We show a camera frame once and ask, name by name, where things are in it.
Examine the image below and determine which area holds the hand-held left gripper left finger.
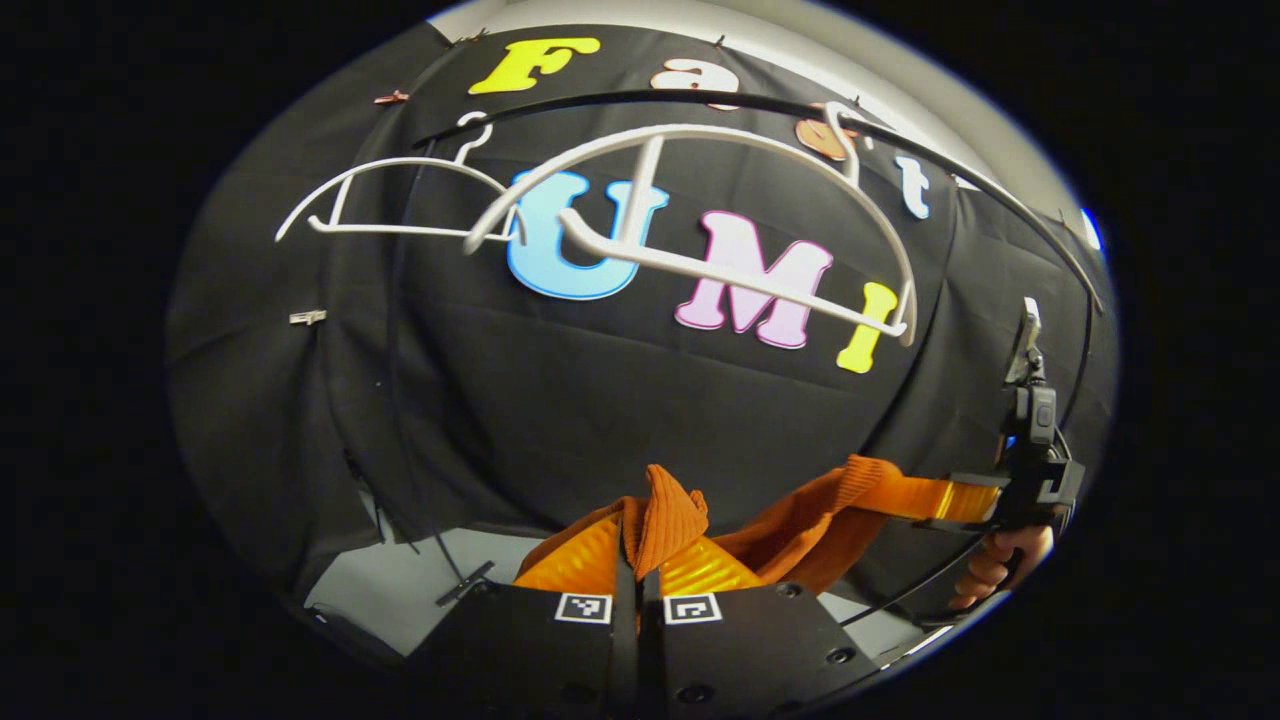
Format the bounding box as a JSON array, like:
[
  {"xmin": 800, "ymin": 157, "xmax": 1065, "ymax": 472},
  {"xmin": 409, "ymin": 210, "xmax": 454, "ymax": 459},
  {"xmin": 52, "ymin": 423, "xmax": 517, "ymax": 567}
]
[{"xmin": 405, "ymin": 498, "xmax": 642, "ymax": 720}]

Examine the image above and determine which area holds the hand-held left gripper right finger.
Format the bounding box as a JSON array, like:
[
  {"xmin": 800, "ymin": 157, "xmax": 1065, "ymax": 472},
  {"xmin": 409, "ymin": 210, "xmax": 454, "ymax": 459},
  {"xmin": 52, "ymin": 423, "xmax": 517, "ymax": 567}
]
[{"xmin": 641, "ymin": 533, "xmax": 883, "ymax": 720}]

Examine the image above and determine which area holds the orange corduroy jacket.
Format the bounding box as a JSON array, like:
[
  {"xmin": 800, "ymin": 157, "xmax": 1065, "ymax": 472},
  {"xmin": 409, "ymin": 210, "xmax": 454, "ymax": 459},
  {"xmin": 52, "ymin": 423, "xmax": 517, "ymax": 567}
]
[{"xmin": 515, "ymin": 455, "xmax": 961, "ymax": 598}]

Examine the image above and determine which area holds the large white clothes hanger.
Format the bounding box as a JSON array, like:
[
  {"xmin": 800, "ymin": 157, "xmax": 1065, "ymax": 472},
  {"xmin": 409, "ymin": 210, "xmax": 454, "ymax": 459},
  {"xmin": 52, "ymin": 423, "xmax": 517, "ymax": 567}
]
[{"xmin": 462, "ymin": 100, "xmax": 919, "ymax": 348}]

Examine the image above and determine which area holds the small white clothes hanger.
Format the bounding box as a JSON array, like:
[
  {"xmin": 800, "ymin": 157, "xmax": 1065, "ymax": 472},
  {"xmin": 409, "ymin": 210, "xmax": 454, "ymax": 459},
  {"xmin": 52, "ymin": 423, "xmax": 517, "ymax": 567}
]
[{"xmin": 275, "ymin": 112, "xmax": 521, "ymax": 244}]

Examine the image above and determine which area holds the black clothes rack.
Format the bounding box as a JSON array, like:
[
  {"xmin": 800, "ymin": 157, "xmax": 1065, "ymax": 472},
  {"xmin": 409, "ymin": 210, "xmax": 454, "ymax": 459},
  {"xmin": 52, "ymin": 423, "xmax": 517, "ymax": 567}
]
[{"xmin": 385, "ymin": 88, "xmax": 1106, "ymax": 609}]

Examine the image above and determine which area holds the black backdrop cloth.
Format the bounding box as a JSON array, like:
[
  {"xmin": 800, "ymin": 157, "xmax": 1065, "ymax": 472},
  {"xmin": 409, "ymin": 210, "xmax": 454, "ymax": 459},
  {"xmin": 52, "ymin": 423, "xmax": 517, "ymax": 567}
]
[{"xmin": 165, "ymin": 25, "xmax": 1121, "ymax": 651}]

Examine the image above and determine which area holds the black cable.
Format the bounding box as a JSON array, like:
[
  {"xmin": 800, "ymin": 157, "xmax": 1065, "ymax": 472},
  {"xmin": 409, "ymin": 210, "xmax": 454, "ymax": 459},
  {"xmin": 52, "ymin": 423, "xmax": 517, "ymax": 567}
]
[{"xmin": 838, "ymin": 530, "xmax": 1026, "ymax": 629}]

